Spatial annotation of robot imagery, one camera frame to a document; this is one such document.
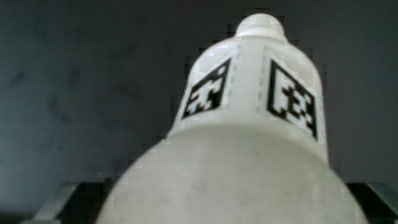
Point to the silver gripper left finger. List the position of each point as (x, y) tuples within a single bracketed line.
[(74, 205)]

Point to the white lamp bulb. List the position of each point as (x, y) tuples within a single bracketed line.
[(237, 171)]

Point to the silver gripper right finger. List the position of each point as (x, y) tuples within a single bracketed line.
[(378, 199)]

